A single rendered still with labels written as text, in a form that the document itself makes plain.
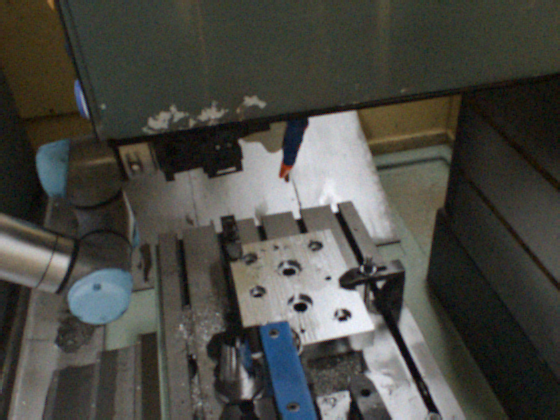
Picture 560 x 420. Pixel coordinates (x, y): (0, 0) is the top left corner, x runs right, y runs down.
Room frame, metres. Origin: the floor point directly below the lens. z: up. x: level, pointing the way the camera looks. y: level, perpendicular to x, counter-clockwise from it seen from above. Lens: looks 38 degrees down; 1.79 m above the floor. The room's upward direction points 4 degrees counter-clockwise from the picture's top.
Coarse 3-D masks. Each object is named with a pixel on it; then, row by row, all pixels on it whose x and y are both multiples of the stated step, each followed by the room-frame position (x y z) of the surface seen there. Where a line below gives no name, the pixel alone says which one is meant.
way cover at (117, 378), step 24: (144, 336) 0.90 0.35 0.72; (96, 360) 0.85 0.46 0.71; (120, 360) 0.84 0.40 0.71; (144, 360) 0.82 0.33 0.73; (72, 384) 0.79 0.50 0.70; (96, 384) 0.77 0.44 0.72; (120, 384) 0.77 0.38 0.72; (144, 384) 0.75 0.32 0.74; (48, 408) 0.73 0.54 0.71; (72, 408) 0.72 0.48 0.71; (96, 408) 0.71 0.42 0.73; (120, 408) 0.70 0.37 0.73; (144, 408) 0.69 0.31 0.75
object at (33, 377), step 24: (48, 216) 1.47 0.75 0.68; (72, 216) 1.49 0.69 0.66; (48, 312) 1.06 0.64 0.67; (24, 336) 0.96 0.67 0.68; (48, 336) 0.97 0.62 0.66; (96, 336) 0.98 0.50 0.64; (24, 360) 0.89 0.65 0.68; (48, 360) 0.90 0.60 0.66; (72, 360) 0.90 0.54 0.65; (24, 384) 0.82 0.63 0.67; (48, 384) 0.83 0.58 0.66; (24, 408) 0.76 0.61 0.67
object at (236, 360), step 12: (228, 348) 0.40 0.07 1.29; (240, 348) 0.40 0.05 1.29; (228, 360) 0.39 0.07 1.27; (240, 360) 0.39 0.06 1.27; (252, 360) 0.41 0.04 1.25; (228, 372) 0.39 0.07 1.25; (240, 372) 0.39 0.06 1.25; (252, 372) 0.40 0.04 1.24; (228, 384) 0.39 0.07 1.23; (240, 384) 0.39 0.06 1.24; (252, 384) 0.39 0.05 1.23
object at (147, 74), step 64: (64, 0) 0.38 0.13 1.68; (128, 0) 0.38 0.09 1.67; (192, 0) 0.38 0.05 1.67; (256, 0) 0.39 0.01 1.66; (320, 0) 0.40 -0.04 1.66; (384, 0) 0.41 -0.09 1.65; (448, 0) 0.42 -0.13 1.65; (512, 0) 0.42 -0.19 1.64; (128, 64) 0.38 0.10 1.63; (192, 64) 0.38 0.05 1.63; (256, 64) 0.39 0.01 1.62; (320, 64) 0.40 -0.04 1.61; (384, 64) 0.41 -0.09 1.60; (448, 64) 0.42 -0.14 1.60; (512, 64) 0.43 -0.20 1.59; (128, 128) 0.37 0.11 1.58; (192, 128) 0.39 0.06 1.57
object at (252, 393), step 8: (256, 360) 0.43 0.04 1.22; (216, 368) 0.42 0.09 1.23; (256, 368) 0.42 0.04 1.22; (216, 376) 0.41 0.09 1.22; (216, 384) 0.40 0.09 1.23; (256, 384) 0.39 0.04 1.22; (216, 392) 0.39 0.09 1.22; (224, 392) 0.39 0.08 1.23; (232, 392) 0.38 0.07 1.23; (240, 392) 0.38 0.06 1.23; (248, 392) 0.38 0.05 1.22; (256, 392) 0.38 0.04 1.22; (264, 392) 0.40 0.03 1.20; (216, 400) 0.39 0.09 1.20; (224, 400) 0.38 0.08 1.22; (232, 400) 0.38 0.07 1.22; (240, 400) 0.38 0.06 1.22
